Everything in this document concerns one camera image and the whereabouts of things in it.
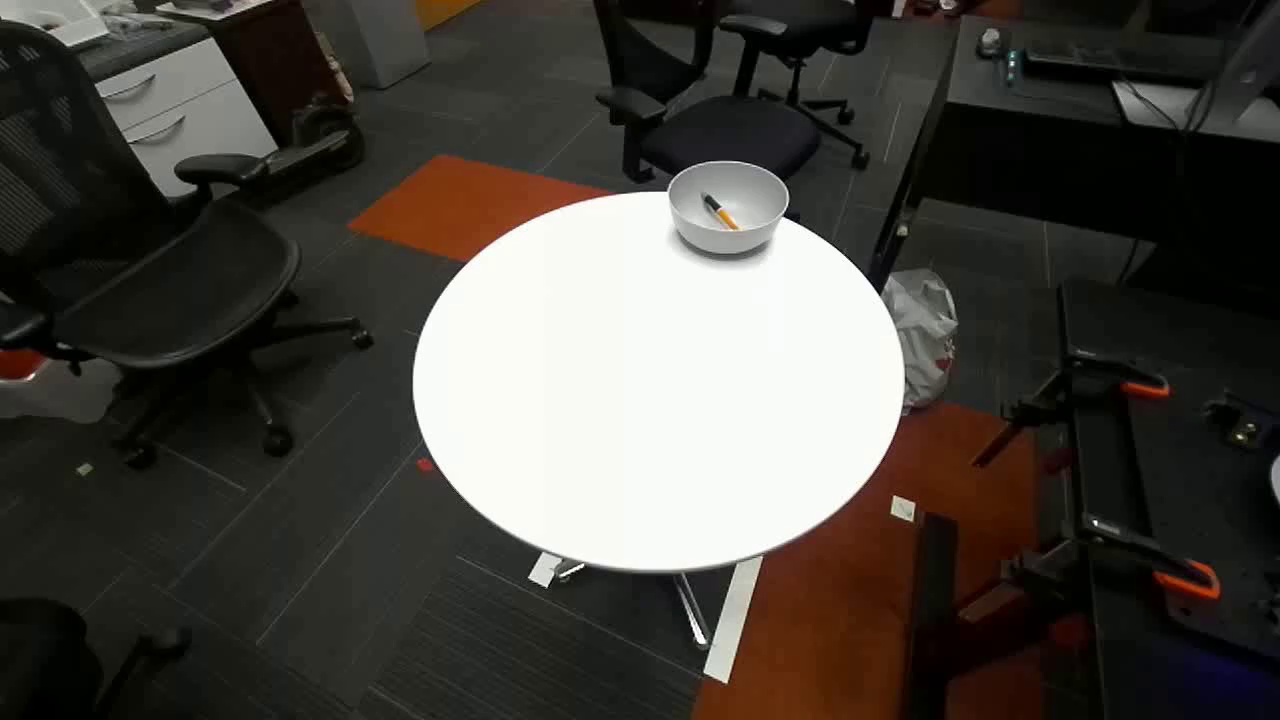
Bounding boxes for orange pen with black cap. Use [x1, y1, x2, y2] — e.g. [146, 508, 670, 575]
[698, 193, 742, 234]

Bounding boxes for grey round bowl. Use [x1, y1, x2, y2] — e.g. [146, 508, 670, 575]
[665, 156, 793, 260]

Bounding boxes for black padded office chair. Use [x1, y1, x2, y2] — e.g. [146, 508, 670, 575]
[592, 0, 822, 187]

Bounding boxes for silver table base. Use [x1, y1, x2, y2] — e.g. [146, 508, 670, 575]
[524, 543, 769, 686]

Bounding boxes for clear plastic bag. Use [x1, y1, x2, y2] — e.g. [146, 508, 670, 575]
[881, 265, 965, 410]

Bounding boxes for black office chair with armrests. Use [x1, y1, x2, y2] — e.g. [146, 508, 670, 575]
[715, 0, 876, 172]

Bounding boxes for grey bin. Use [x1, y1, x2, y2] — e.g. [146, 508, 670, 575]
[307, 0, 430, 93]

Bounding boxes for black and orange clamp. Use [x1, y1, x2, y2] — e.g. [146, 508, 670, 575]
[1000, 513, 1222, 612]
[973, 348, 1177, 472]

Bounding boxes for black mesh office chair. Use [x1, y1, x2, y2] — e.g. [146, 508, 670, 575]
[0, 15, 377, 472]

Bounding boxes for black office desk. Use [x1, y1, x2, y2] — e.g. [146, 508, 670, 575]
[916, 11, 1280, 248]

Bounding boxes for white drawer cabinet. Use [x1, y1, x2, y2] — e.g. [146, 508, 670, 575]
[74, 31, 285, 205]

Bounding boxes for black keyboard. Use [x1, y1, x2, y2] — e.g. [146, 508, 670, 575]
[1015, 44, 1222, 88]

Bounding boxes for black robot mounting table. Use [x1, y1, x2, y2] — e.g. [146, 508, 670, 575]
[1056, 276, 1280, 720]

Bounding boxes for white papers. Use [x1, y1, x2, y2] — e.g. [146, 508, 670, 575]
[0, 0, 111, 50]

